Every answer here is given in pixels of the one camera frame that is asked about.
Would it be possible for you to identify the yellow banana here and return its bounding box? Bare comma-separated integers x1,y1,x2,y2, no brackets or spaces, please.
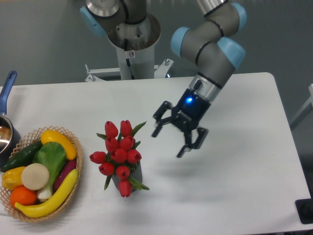
15,169,78,218

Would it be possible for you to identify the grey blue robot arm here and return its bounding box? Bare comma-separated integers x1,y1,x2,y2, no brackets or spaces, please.
80,0,247,157

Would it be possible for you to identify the dark green cucumber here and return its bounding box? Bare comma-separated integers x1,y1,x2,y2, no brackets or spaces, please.
0,141,42,172

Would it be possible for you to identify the beige round disc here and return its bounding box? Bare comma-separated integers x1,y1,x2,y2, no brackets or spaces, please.
21,163,49,190

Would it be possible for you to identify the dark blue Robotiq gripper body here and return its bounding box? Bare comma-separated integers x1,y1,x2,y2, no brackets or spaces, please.
171,89,210,133

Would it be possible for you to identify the orange fruit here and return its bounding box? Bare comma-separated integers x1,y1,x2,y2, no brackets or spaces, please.
10,186,37,208

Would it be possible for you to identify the purple sweet potato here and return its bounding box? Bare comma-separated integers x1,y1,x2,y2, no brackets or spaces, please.
53,160,77,192

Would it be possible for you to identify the yellow bell pepper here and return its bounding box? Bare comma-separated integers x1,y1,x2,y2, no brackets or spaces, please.
1,166,26,190

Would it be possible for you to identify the red tulip bouquet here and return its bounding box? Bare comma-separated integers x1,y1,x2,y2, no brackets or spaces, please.
89,120,146,190

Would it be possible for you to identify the blue handled saucepan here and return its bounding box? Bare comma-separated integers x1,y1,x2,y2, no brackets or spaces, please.
0,70,21,167

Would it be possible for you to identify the black device at edge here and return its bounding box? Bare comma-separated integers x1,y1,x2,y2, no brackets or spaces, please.
295,198,313,224

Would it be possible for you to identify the yellow squash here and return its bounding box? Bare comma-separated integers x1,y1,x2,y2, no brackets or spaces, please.
41,129,77,160

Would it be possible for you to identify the green bok choy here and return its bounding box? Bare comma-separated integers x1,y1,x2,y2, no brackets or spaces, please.
32,142,66,202

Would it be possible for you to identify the woven wicker basket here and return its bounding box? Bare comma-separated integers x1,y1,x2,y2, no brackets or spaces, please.
0,126,83,223

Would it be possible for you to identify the dark grey ribbed vase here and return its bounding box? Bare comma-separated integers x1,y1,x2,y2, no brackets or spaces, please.
112,162,146,197

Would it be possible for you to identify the white metal base frame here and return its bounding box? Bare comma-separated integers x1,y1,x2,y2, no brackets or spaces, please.
85,58,174,82

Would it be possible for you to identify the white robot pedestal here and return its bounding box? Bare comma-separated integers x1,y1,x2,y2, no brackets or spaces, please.
107,13,161,80

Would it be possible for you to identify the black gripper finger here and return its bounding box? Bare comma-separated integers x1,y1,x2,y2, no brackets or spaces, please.
177,127,209,158
152,101,174,138

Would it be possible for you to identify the white frame at right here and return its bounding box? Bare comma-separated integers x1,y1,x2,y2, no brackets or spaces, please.
290,84,313,131

